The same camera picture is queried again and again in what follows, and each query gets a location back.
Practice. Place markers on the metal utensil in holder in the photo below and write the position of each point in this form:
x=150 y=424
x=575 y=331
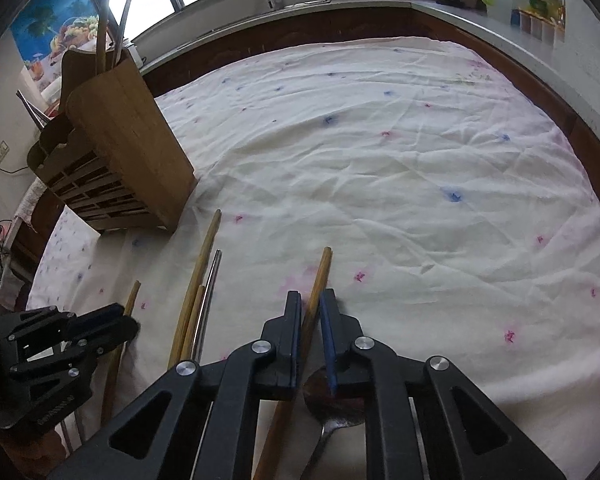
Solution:
x=118 y=39

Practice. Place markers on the wooden chopstick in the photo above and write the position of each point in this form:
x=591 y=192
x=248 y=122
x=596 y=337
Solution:
x=190 y=337
x=114 y=364
x=101 y=40
x=192 y=289
x=274 y=442

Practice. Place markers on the wooden chopstick in holder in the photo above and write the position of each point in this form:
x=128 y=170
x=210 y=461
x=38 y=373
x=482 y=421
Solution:
x=101 y=40

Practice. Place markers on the metal spoon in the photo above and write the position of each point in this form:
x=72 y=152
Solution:
x=332 y=413

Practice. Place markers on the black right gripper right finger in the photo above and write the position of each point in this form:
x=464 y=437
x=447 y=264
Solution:
x=423 y=419

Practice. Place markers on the white dotted tablecloth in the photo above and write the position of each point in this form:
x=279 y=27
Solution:
x=460 y=219

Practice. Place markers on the wooden utensil holder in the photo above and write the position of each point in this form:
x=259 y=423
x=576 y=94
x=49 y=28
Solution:
x=109 y=155

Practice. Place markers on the fruit poster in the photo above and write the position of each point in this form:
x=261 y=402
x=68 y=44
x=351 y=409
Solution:
x=45 y=29

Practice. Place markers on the spice jar rack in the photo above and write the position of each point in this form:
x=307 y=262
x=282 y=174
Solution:
x=545 y=20

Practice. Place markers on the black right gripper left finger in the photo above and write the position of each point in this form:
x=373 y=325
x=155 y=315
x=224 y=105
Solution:
x=198 y=421

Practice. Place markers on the metal chopstick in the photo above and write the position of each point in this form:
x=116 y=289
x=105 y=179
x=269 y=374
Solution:
x=198 y=340

